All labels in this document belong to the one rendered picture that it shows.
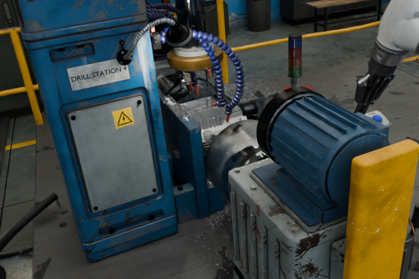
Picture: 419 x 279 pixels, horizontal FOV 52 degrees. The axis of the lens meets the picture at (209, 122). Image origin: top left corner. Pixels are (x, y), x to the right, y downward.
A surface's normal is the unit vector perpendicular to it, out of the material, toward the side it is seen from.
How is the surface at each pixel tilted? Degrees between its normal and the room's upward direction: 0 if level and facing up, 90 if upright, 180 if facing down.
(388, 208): 90
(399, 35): 100
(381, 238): 90
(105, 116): 90
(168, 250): 0
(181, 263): 0
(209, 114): 90
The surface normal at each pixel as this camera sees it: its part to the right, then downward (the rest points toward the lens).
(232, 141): -0.51, -0.67
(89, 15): 0.40, 0.38
